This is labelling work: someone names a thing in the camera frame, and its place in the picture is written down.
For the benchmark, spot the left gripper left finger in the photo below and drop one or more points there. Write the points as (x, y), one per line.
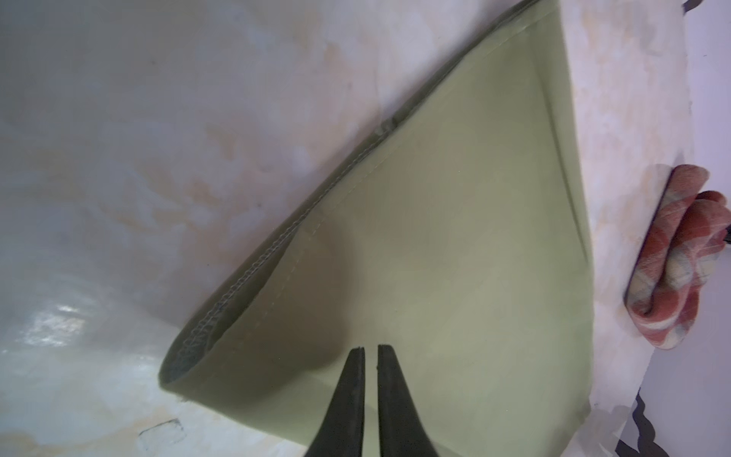
(342, 432)

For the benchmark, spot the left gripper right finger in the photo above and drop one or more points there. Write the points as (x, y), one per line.
(401, 433)

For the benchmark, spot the olive and white skirt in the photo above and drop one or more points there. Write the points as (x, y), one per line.
(458, 235)

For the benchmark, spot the red plaid skirt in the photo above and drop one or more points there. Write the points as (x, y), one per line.
(680, 251)

